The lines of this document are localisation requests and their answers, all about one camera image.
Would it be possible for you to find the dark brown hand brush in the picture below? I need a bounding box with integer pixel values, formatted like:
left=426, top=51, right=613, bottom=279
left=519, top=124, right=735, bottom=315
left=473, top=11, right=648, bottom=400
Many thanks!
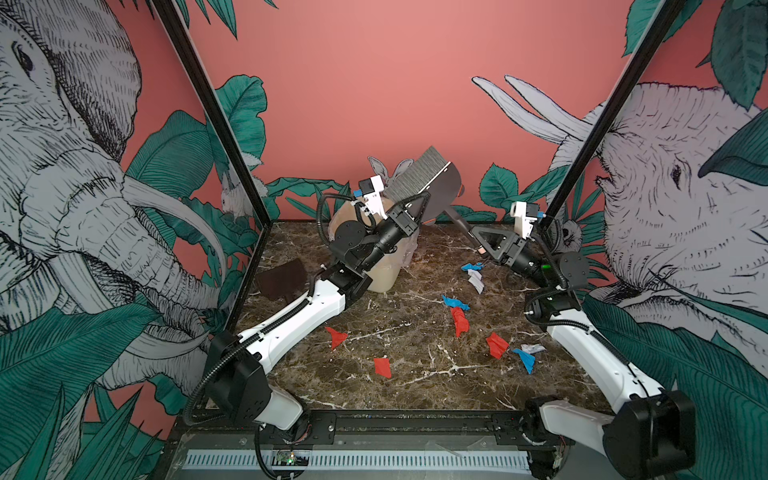
left=383, top=146, right=487, bottom=255

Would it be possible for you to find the red paper scrap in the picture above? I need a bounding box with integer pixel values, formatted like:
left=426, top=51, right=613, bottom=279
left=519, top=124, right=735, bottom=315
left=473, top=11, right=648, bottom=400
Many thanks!
left=486, top=332, right=509, bottom=359
left=325, top=327, right=348, bottom=350
left=450, top=307, right=470, bottom=338
left=374, top=358, right=392, bottom=379

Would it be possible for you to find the dark brown dustpan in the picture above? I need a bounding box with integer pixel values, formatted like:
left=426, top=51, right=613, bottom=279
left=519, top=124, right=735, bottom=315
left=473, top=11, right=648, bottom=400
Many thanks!
left=255, top=258, right=308, bottom=303

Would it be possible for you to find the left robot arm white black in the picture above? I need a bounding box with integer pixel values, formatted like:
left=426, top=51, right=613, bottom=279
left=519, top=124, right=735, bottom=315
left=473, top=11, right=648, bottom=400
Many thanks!
left=182, top=194, right=429, bottom=443

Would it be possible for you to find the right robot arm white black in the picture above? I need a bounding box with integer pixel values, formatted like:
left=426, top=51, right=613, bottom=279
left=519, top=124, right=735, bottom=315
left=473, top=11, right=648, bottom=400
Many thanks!
left=468, top=226, right=697, bottom=479

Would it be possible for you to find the blue paper scrap back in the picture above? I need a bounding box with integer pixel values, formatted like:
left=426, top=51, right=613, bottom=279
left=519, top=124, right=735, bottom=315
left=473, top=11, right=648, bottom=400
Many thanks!
left=461, top=262, right=484, bottom=272

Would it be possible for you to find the blue paper scrap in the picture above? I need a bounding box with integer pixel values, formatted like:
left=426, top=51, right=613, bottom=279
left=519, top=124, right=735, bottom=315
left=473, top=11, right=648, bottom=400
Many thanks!
left=512, top=349, right=536, bottom=374
left=442, top=295, right=471, bottom=311
left=461, top=262, right=484, bottom=272

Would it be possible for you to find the white paper scrap back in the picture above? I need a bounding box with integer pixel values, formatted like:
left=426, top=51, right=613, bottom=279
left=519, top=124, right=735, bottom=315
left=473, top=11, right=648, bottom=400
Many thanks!
left=467, top=270, right=485, bottom=294

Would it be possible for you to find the white paper scrap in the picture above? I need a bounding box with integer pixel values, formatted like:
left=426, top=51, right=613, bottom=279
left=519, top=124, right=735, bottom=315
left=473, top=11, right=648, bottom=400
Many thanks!
left=520, top=344, right=546, bottom=355
left=467, top=270, right=485, bottom=294

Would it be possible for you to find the cream plastic trash bin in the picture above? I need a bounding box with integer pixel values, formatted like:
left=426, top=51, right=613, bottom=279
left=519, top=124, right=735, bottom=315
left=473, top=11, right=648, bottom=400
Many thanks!
left=328, top=201, right=420, bottom=293

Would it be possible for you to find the blue paper scrap centre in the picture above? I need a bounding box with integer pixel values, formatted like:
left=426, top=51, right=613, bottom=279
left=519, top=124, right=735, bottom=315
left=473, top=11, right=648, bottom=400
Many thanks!
left=442, top=295, right=471, bottom=311

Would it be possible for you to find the white paper scrap front right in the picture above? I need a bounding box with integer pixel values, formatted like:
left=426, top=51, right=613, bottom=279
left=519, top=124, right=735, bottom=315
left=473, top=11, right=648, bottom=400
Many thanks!
left=520, top=344, right=546, bottom=355

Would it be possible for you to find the blue paper scrap front right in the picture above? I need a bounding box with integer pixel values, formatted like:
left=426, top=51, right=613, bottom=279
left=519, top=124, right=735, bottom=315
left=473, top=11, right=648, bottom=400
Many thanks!
left=512, top=349, right=536, bottom=374

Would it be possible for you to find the red paper scrap front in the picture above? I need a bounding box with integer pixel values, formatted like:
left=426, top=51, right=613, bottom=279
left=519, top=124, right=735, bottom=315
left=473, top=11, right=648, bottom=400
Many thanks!
left=374, top=358, right=392, bottom=379

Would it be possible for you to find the white perforated vent strip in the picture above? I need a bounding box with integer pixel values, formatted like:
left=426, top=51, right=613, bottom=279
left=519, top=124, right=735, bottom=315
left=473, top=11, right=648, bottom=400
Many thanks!
left=182, top=449, right=531, bottom=474

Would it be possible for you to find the small green circuit board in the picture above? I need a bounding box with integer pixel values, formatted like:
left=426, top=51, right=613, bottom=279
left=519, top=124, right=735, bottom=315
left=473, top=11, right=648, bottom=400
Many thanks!
left=272, top=450, right=309, bottom=469

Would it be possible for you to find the black front mounting rail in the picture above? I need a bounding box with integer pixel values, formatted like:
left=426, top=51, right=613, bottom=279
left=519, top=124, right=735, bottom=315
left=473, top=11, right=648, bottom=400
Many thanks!
left=149, top=409, right=625, bottom=480

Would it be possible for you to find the black right frame post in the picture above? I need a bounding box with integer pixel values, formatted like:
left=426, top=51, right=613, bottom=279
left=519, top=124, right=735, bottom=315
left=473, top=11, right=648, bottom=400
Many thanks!
left=539, top=0, right=686, bottom=231

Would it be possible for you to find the black frame post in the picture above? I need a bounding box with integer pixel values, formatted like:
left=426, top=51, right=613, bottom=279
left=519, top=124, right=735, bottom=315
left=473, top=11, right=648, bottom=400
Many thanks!
left=539, top=0, right=686, bottom=231
left=151, top=0, right=272, bottom=229

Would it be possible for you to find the black left frame post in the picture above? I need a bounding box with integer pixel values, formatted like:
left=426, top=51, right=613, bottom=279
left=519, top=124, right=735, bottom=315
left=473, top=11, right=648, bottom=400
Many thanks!
left=151, top=0, right=272, bottom=229

